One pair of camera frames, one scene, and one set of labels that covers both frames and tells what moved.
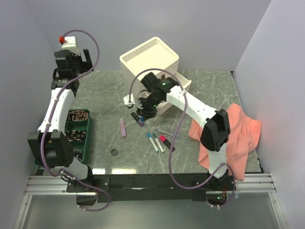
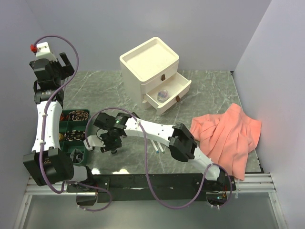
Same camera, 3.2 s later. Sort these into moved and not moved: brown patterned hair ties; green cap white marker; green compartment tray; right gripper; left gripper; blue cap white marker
Moved: right gripper; left gripper
Not moved: blue cap white marker; brown patterned hair ties; green cap white marker; green compartment tray
